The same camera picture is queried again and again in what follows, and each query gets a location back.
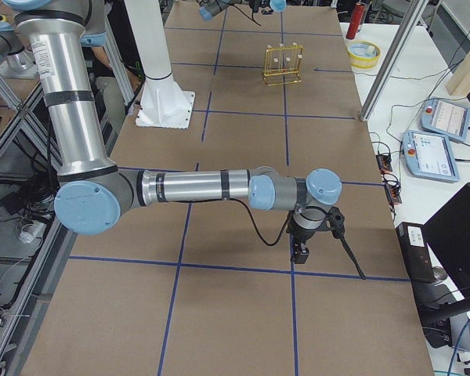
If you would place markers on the teach pendant tablet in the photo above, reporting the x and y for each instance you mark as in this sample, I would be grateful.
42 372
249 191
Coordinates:
445 118
429 156

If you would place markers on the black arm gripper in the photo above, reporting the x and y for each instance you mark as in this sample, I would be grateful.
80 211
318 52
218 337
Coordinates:
300 236

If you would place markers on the near teach pendant tablet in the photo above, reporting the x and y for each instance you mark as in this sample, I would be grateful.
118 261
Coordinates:
429 156

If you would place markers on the gold wire cup holder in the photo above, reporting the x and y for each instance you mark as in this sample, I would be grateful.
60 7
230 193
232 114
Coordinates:
282 64

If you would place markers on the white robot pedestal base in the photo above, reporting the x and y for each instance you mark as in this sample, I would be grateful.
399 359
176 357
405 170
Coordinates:
163 103

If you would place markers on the orange black usb hub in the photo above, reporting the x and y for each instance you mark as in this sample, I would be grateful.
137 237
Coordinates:
392 194
384 162

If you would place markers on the red cylindrical bottle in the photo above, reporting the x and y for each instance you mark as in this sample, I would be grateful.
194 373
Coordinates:
355 20

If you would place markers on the black laptop computer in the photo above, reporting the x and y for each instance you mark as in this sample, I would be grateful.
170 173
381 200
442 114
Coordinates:
448 235

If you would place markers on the far teach pendant tablet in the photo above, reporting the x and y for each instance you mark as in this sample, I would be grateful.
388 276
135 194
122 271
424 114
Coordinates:
445 118

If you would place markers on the black box device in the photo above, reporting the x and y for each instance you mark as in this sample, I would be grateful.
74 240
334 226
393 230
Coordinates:
415 253

